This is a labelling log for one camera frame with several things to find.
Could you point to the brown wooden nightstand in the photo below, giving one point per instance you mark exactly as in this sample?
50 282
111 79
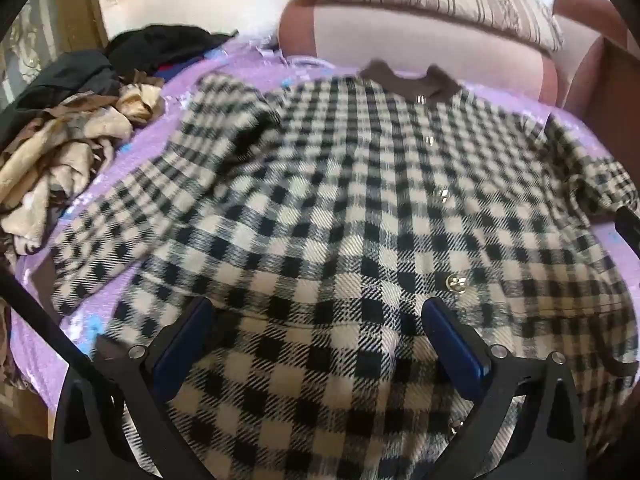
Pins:
612 80

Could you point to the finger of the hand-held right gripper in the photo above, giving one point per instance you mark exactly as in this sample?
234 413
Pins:
629 222

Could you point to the patterned grey curtain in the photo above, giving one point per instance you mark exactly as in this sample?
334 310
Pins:
30 40

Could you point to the red and blue garment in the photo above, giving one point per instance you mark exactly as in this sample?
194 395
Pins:
167 69

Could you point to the wooden door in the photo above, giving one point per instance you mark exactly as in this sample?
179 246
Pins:
85 5

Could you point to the pink padded headboard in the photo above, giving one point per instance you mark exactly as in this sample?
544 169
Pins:
400 45

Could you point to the black beige checkered coat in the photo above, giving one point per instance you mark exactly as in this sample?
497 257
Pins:
350 210

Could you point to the clear plastic wrap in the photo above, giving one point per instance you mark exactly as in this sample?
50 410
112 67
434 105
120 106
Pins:
250 42

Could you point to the purple floral bedsheet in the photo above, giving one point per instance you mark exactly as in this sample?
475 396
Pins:
37 345

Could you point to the beige brown patterned blanket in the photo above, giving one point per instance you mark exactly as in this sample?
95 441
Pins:
55 160

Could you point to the pile of dark clothes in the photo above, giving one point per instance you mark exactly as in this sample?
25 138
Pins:
70 75

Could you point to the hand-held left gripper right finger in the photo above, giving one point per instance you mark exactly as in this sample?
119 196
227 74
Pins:
452 347

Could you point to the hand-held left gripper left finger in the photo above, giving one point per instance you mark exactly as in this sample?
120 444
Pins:
184 347

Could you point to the black garment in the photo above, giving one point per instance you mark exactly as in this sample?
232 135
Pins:
160 42

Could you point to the golden satin cloth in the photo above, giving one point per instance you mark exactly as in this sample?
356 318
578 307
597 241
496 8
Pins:
137 100

